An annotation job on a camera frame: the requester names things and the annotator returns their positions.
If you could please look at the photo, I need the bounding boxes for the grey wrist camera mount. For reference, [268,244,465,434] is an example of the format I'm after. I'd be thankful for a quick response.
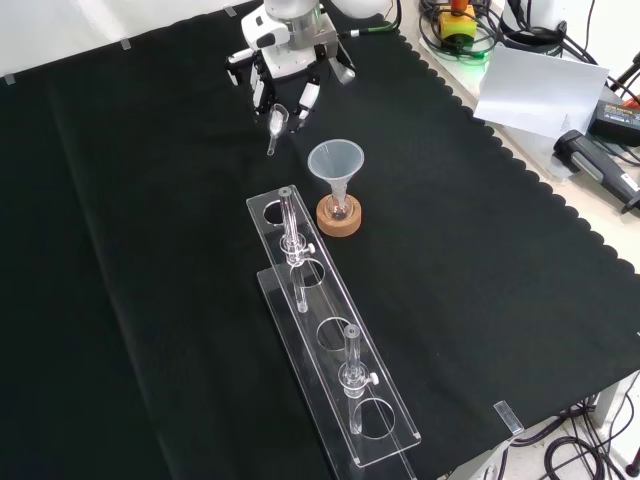
[314,25,358,86]

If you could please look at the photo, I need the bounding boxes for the clear acrylic funnel stand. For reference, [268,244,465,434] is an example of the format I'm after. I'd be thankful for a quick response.
[245,184,423,480]

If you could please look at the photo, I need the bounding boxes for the pale board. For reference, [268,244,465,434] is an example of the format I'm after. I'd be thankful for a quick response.
[471,43,612,142]

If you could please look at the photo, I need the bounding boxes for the small glass round-bottom flask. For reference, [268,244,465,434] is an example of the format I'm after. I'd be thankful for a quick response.
[324,192,354,224]

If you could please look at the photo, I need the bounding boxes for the translucent plastic funnel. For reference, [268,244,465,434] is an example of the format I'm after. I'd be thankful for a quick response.
[306,141,366,202]

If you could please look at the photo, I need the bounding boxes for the yellow stop button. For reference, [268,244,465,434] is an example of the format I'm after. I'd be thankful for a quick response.
[436,0,479,52]

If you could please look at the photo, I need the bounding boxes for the green cable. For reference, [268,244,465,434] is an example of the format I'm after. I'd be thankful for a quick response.
[338,0,403,39]

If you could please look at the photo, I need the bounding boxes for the black power adapter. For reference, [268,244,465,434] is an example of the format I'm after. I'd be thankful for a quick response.
[586,98,640,149]

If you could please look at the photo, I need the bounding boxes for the black bench cloth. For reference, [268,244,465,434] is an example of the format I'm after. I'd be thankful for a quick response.
[0,0,640,480]

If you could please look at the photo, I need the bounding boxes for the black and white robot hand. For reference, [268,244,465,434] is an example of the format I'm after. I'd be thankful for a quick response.
[224,8,334,134]

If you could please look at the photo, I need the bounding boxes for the cork ring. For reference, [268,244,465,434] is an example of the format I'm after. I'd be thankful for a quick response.
[315,194,363,240]

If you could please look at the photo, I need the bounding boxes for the black floor cable bundle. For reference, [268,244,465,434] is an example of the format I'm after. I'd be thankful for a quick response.
[509,389,640,480]

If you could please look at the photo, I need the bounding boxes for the black handheld tool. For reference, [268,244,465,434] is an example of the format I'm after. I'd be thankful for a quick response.
[551,128,640,217]

